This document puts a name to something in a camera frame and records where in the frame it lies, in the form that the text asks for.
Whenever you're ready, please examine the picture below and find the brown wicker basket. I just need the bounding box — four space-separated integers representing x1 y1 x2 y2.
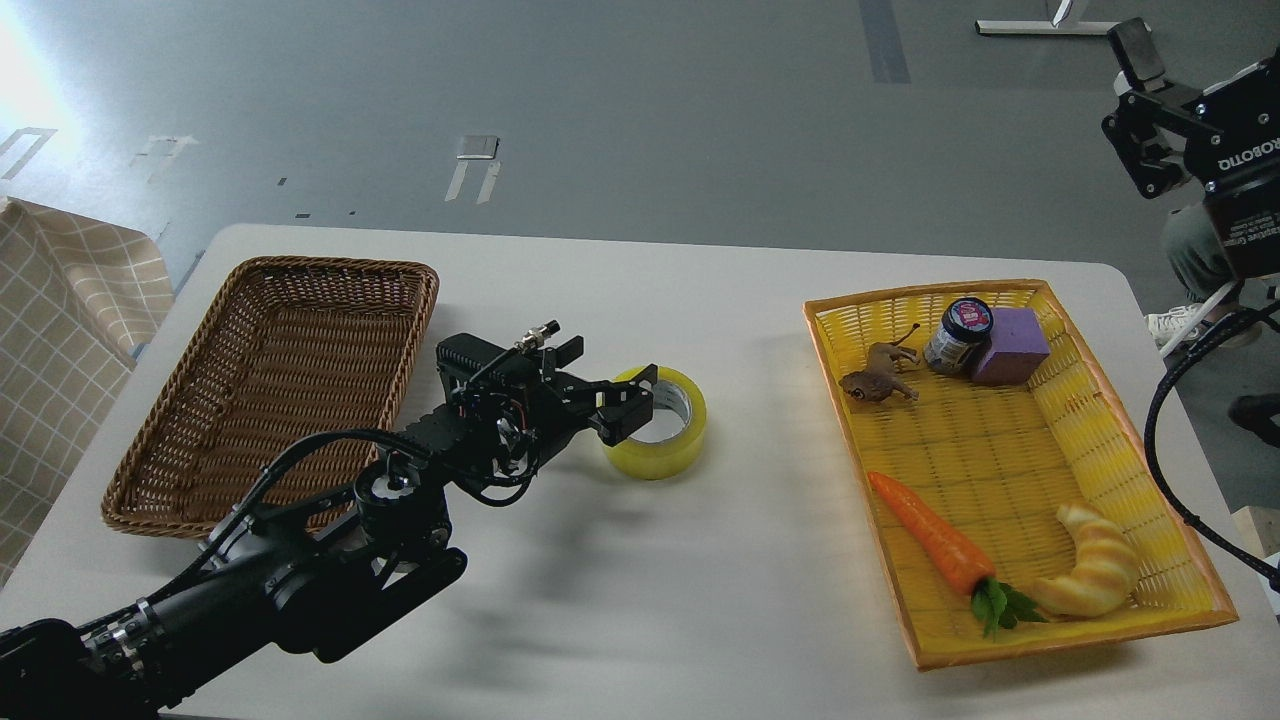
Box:
100 256 440 539

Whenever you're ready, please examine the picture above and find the person leg and shoe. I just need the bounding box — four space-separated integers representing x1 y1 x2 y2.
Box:
1146 202 1242 348

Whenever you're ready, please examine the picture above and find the grey floor plate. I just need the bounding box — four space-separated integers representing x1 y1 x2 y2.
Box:
456 135 500 161

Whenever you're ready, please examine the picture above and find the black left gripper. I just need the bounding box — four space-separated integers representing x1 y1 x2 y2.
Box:
520 364 659 456

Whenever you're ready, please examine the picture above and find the yellow tape roll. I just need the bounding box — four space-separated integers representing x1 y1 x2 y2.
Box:
604 366 708 480

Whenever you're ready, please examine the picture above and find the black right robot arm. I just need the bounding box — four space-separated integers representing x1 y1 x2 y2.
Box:
1101 18 1277 360

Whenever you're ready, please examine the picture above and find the white chair leg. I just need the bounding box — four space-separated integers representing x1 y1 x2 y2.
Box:
1158 281 1244 357

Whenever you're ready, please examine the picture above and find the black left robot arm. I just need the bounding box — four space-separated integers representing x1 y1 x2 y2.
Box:
3 322 659 719

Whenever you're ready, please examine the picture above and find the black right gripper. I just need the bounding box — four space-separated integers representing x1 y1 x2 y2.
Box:
1102 18 1279 279

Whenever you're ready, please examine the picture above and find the purple foam block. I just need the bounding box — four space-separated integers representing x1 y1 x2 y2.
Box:
969 307 1050 386

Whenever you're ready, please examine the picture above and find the white stand base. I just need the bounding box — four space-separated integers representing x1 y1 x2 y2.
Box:
973 1 1120 37

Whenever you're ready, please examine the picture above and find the brown toy lion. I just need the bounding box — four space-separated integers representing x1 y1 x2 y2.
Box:
838 323 920 404

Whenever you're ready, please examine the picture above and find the toy croissant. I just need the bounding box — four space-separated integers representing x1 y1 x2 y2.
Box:
1030 501 1139 618

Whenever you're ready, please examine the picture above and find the yellow plastic basket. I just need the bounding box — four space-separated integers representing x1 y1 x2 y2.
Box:
804 279 1238 671

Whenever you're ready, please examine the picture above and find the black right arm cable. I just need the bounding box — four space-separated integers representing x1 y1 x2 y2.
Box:
1144 300 1280 591

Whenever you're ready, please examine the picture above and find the small dark jar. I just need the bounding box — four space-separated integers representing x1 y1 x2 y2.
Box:
923 296 995 375

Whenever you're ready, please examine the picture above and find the beige checkered cloth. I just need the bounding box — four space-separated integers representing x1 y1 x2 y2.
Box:
1 197 174 578

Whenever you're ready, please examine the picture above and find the orange toy carrot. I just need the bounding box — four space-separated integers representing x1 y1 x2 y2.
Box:
867 471 1048 638

